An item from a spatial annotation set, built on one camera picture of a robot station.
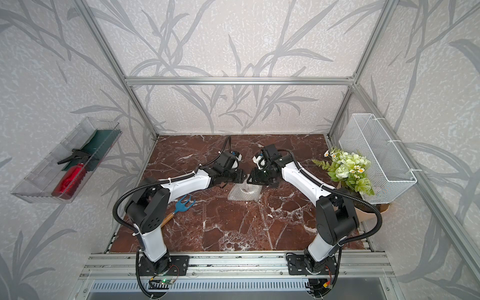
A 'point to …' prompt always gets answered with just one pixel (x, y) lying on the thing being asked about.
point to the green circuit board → (166, 281)
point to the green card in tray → (95, 148)
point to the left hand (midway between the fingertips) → (244, 175)
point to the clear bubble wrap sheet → (245, 191)
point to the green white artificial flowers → (347, 167)
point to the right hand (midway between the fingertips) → (249, 180)
